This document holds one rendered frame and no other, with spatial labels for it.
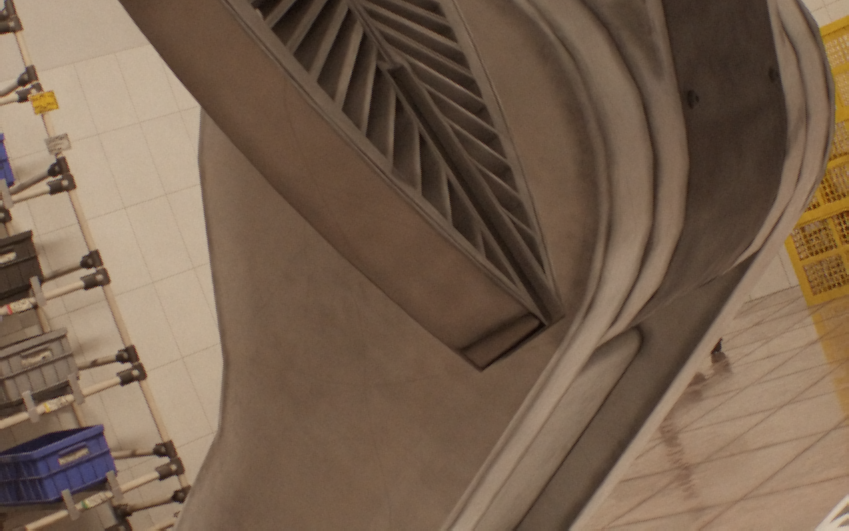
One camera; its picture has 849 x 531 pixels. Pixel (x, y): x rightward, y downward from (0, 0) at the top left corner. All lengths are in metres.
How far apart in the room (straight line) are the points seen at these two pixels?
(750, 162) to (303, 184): 0.27
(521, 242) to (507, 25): 0.14
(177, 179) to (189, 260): 0.32
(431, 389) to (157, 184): 5.33
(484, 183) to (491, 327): 0.03
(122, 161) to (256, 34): 5.46
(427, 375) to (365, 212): 0.18
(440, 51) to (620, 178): 0.13
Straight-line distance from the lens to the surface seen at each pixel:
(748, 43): 0.54
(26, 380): 4.66
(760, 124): 0.54
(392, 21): 0.32
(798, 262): 4.79
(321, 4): 0.30
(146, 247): 5.68
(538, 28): 0.43
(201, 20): 0.29
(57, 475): 4.65
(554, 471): 0.68
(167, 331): 5.63
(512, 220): 0.30
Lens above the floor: 0.56
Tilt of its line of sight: 1 degrees up
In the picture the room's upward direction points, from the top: 22 degrees counter-clockwise
